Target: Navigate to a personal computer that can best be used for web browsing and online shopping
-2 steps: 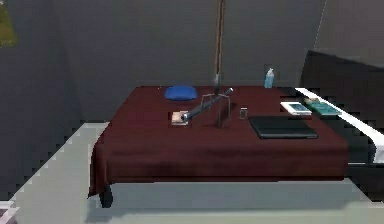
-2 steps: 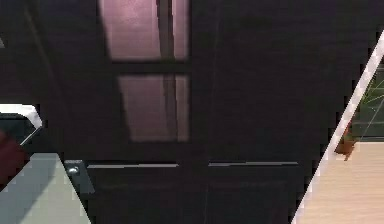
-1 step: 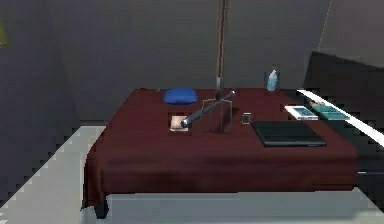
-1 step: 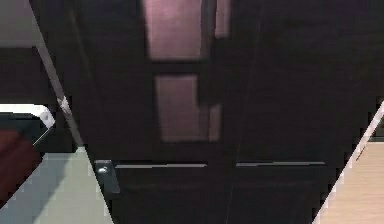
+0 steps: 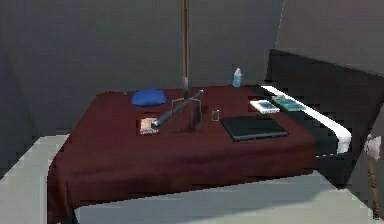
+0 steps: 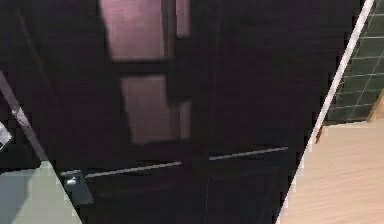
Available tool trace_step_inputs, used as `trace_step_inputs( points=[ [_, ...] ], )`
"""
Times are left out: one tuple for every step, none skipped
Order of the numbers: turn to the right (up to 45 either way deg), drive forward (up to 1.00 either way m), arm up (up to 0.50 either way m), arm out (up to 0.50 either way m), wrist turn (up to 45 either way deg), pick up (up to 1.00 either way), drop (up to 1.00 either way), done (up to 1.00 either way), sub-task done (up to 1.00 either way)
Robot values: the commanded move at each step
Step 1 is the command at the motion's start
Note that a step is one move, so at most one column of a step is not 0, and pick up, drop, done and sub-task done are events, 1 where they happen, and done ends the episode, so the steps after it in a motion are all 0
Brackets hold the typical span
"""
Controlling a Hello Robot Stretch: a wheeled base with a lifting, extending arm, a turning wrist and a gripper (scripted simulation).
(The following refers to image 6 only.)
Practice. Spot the black fridge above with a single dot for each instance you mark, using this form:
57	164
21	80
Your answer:
253	83

